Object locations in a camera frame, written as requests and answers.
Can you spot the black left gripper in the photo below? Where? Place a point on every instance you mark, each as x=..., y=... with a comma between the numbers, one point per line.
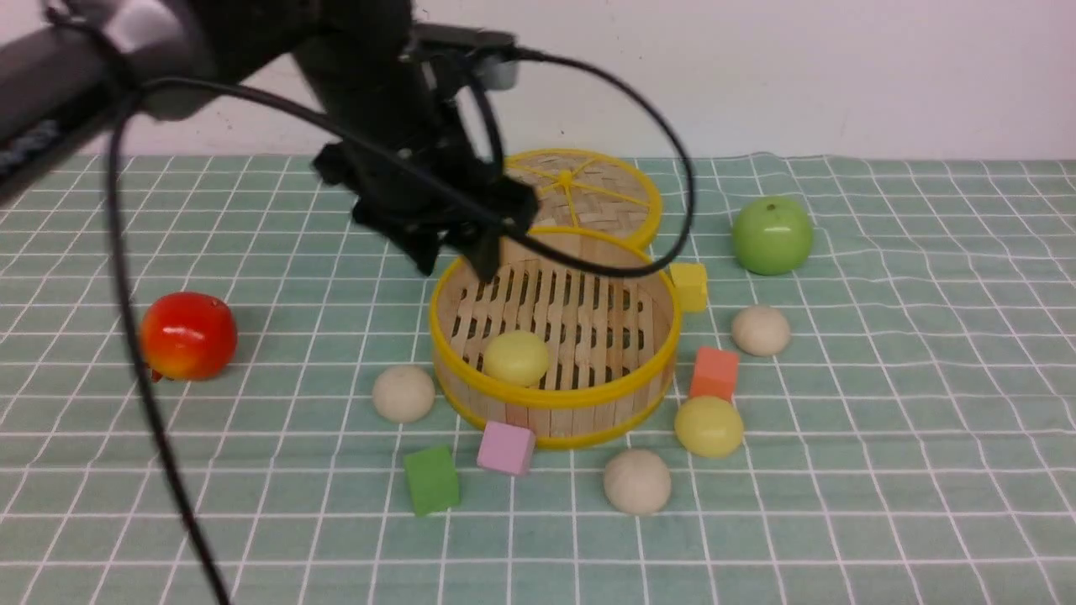
x=473, y=200

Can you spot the yellow bun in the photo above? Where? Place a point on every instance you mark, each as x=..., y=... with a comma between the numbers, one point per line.
x=708, y=426
x=519, y=358

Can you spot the cream bun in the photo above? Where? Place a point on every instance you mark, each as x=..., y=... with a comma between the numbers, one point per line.
x=403, y=394
x=761, y=331
x=637, y=481

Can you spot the cream bun front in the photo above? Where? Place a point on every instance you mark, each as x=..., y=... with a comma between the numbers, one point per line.
x=637, y=481

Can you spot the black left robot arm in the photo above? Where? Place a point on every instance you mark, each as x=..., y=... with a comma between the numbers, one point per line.
x=375, y=69

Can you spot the woven bamboo steamer lid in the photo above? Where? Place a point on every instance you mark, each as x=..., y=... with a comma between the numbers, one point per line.
x=590, y=190

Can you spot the bamboo steamer tray yellow rim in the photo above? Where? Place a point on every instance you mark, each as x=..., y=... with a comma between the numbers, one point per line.
x=612, y=347

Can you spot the pink cube block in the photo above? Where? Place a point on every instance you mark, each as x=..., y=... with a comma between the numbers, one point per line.
x=506, y=448

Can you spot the green cube block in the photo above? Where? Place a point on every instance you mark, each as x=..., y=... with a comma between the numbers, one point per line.
x=432, y=480

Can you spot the yellow cube block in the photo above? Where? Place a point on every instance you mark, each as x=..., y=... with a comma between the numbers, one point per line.
x=691, y=284

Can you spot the orange cube block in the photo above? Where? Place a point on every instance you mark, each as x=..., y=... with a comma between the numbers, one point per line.
x=715, y=373

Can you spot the green apple toy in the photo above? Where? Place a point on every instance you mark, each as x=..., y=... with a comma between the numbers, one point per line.
x=772, y=235

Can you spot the green checkered tablecloth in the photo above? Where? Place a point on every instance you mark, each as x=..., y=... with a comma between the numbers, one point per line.
x=912, y=445

